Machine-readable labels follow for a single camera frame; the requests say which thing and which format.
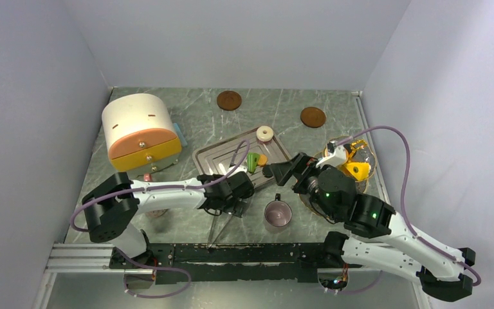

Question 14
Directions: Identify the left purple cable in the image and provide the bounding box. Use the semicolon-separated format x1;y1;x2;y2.
68;138;252;299

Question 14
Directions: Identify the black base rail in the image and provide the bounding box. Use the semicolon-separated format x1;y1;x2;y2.
108;242;363;286

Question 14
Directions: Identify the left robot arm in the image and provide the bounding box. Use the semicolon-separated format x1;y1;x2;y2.
82;171;255;268

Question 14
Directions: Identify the yellow cake piece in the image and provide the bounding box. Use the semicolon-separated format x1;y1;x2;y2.
343;162;371;182

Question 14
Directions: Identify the purple mug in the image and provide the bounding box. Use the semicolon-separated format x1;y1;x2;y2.
263;193;293;234

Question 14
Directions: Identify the cream bread box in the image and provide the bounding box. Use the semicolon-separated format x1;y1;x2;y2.
102;93;182;174

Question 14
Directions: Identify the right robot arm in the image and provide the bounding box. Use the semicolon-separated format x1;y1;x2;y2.
262;153;475;302

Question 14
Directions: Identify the steel tray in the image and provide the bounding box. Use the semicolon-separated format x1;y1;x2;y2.
192;127;291;189

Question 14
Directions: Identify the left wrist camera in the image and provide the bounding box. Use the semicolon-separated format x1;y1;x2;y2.
226;164;248;175

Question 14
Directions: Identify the white donut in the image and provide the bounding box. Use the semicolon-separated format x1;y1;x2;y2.
256;126;274;143

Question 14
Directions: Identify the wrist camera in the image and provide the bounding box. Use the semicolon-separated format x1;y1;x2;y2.
316;143;348;168
226;164;248;175

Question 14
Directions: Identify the purple cable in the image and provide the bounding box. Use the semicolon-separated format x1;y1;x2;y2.
336;125;482;287
68;138;252;299

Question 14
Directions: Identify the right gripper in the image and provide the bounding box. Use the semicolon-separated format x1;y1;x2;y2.
269;151;338;220

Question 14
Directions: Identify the orange biscuit right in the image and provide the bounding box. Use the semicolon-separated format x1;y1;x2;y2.
257;154;268;166

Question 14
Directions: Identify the brown coaster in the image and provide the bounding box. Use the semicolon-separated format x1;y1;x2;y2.
216;90;242;111
300;106;327;128

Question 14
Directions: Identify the light blue object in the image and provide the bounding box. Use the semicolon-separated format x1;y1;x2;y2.
173;123;188;147

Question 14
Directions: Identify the green cake slice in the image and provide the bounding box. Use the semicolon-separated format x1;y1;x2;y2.
246;153;260;174

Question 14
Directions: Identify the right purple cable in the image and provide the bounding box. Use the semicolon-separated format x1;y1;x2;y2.
336;125;482;287

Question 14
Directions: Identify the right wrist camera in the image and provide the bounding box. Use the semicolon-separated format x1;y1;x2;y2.
316;143;348;168

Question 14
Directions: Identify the brown coaster right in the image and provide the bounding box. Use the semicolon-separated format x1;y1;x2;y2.
300;106;327;128

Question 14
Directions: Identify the black cookie right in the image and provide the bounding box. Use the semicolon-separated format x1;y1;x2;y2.
262;165;273;178

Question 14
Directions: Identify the brown coaster far left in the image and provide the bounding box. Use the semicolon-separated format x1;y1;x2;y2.
216;90;242;111

